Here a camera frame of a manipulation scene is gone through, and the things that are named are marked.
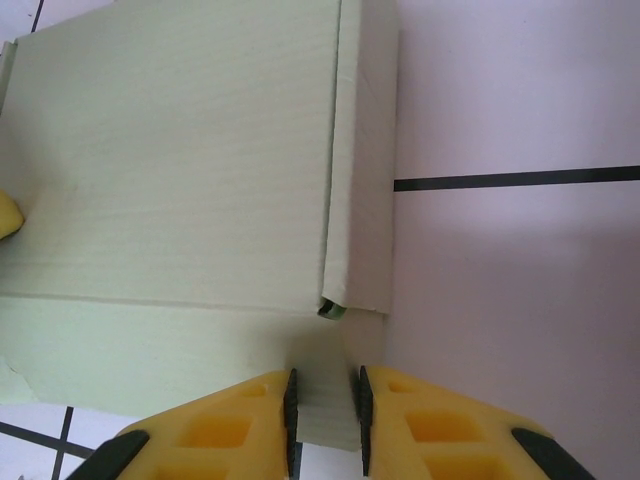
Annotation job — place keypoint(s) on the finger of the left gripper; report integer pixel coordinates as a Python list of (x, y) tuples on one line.
[(9, 215)]

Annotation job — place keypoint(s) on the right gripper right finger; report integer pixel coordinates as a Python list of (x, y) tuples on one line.
[(440, 430)]

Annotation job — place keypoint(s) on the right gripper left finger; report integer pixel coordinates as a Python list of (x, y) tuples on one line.
[(220, 435)]

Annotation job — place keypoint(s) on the green paper box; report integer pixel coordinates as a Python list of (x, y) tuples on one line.
[(175, 175)]

